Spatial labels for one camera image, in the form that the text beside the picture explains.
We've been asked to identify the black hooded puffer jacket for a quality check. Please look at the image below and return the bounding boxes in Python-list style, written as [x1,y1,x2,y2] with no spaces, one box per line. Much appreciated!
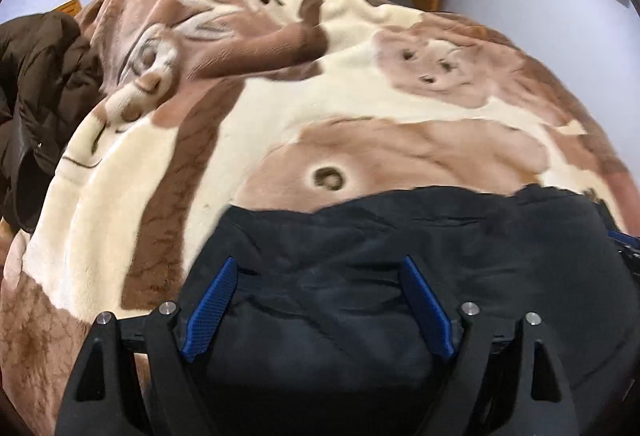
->
[175,185,639,435]

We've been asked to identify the brown cream plush blanket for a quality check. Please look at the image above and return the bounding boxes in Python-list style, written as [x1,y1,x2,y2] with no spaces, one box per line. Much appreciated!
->
[1,0,639,435]

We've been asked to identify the brown puffer jacket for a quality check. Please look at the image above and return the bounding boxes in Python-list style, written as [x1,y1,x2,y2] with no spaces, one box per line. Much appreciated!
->
[1,11,103,232]

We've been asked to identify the wooden headboard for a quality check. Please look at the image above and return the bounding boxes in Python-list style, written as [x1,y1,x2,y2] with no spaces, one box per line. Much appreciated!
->
[55,0,81,17]

